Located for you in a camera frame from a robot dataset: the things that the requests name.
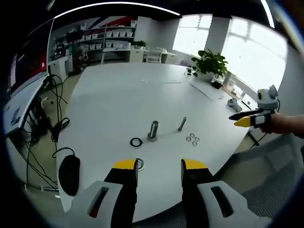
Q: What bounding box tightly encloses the person's right hand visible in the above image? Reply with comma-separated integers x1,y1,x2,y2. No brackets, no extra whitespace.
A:
260,112,287,135

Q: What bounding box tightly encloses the shelf with white bins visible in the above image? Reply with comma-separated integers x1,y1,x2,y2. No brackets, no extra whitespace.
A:
51,20,138,65

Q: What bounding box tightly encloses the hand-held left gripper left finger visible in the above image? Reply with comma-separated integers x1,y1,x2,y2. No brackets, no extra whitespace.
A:
68,158,140,228

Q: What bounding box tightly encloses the ceiling light strip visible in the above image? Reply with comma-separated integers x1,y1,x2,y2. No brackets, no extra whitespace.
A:
54,1,182,19

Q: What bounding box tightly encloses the black mouse cable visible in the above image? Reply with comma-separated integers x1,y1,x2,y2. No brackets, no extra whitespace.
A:
51,147,77,160

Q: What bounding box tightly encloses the white handheld controller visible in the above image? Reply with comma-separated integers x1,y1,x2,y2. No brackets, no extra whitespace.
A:
227,97,242,113

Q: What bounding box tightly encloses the white side desk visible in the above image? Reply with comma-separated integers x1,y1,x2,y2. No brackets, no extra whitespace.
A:
4,73,51,137

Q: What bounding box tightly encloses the thin metal bolt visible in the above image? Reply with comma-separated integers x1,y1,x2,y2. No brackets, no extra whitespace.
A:
178,116,188,132

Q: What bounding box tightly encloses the black rubber washer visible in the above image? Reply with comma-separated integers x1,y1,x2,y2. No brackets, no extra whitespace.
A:
129,137,143,149

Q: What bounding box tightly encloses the small background plant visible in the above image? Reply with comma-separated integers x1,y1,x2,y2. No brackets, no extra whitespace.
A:
132,39,147,49

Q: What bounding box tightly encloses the grey mesh chair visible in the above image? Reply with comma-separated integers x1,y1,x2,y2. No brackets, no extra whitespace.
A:
234,134,304,220

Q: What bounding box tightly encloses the green potted plant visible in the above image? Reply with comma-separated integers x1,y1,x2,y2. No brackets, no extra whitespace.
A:
190,48,230,83

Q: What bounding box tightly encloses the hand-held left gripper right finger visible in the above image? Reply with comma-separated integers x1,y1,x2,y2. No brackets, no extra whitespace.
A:
180,158,271,228

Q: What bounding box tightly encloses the thick threaded metal stud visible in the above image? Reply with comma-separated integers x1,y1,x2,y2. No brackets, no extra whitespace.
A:
147,120,160,143

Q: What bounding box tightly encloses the black computer mouse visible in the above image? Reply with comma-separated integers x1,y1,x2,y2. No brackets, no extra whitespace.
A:
58,154,81,197

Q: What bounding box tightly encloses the white paper sheet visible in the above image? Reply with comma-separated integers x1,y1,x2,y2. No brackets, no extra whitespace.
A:
190,79,225,101

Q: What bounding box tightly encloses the black cable bundle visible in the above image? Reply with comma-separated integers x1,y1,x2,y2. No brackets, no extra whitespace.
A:
42,73,72,143

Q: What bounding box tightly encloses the white background chair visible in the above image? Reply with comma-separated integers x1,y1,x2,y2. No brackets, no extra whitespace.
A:
145,47,164,64

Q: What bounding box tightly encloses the dark computer monitor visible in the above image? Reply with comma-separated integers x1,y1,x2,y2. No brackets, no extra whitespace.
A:
9,51,49,89

